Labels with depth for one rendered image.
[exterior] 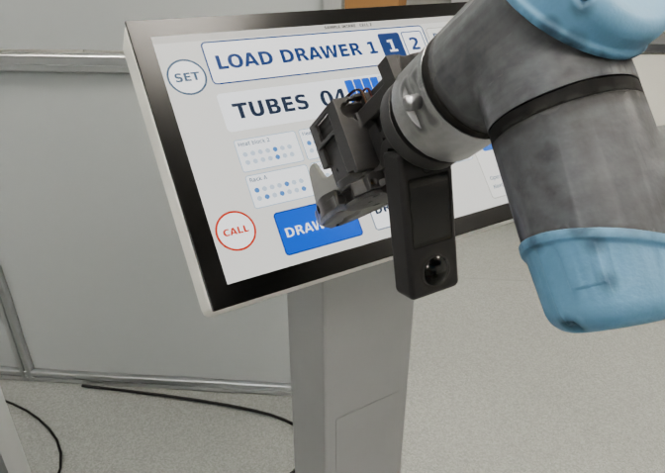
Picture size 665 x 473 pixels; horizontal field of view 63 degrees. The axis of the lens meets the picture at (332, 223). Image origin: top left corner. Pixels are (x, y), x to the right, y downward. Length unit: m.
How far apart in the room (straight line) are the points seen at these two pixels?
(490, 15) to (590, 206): 0.11
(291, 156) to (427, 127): 0.27
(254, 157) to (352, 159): 0.18
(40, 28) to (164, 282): 0.73
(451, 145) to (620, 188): 0.12
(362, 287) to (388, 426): 0.30
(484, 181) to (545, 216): 0.44
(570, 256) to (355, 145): 0.21
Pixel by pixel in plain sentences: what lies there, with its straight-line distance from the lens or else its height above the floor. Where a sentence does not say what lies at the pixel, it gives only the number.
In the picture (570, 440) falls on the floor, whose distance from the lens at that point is 1.82.
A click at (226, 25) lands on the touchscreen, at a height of 1.19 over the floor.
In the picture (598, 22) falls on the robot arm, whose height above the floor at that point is 1.24.
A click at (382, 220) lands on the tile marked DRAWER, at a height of 0.99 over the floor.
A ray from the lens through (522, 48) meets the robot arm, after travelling 0.28.
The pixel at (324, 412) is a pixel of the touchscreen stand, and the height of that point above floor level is 0.64.
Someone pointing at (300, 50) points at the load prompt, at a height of 1.16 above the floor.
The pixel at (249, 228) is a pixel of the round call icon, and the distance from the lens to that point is 0.55.
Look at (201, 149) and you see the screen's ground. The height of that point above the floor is 1.08.
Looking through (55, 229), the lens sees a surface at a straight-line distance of 1.72.
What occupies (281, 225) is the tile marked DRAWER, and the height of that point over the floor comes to 1.01.
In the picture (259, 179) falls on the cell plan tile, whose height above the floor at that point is 1.05.
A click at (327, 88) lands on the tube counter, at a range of 0.65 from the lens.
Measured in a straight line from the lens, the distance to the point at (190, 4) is 1.37.
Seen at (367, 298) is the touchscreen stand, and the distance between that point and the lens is 0.77.
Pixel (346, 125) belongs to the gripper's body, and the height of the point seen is 1.14.
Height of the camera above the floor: 1.26
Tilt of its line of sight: 27 degrees down
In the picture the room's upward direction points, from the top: straight up
